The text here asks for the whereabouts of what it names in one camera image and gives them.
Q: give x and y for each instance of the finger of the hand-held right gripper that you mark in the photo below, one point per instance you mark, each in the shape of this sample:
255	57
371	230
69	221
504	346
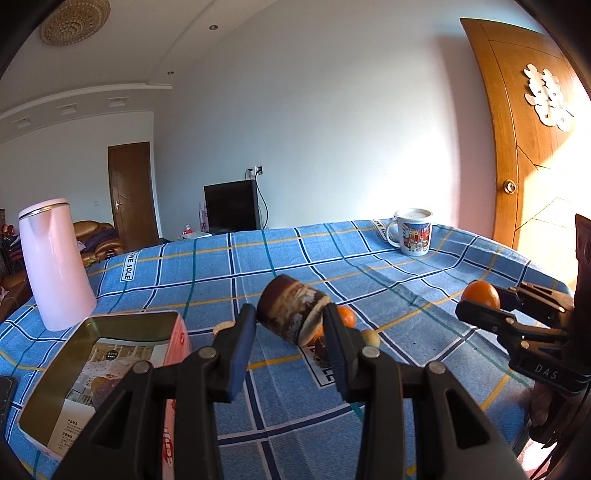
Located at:
540	302
485	314

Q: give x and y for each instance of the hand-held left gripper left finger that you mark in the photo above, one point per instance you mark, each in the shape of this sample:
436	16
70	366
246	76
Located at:
240	355

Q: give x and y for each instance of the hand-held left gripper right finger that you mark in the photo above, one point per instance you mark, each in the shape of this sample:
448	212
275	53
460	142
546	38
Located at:
339	364

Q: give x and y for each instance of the whole brown water chestnut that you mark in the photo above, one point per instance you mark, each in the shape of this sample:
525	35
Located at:
322	349

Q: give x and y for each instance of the small tan longan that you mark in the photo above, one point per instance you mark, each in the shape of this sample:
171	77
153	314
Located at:
371	338
221	328

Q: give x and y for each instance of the cut brown water chestnut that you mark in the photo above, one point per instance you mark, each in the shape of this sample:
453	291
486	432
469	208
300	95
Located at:
286	309

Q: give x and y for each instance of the pink metal tin box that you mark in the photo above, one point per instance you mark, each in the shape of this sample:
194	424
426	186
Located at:
51	383

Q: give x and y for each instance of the person's right hand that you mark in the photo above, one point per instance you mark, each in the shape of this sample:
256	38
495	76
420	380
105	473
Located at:
539	406

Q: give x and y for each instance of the blue plaid tablecloth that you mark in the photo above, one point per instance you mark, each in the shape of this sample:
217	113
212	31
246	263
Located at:
277	258

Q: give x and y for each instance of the white printed mug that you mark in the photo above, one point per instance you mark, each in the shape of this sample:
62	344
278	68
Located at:
415	233

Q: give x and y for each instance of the brass door knob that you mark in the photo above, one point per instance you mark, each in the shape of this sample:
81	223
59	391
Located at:
509	187

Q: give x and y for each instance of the black television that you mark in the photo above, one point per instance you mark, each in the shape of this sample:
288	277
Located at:
231	207

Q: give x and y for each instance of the light wooden door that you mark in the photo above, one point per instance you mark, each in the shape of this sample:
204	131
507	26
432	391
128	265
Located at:
508	138

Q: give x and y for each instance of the brown leather armchair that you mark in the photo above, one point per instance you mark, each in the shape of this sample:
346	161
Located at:
94	230

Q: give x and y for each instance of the dark brown door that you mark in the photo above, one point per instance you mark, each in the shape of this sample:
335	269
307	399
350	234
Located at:
131	194

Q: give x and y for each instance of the white paper door decoration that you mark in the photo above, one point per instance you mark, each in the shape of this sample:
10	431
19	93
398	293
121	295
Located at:
549	99

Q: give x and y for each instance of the pink electric kettle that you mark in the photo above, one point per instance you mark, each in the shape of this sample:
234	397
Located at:
55	267

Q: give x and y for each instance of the black wallet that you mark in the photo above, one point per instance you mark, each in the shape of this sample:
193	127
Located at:
7	401

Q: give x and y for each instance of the stack of red chairs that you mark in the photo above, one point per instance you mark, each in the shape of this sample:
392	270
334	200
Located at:
7	244

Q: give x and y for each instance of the woven ceiling medallion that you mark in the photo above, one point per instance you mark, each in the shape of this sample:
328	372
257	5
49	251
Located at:
74	21

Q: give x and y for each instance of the white wall socket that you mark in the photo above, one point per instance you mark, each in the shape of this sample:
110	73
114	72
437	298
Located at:
255	171

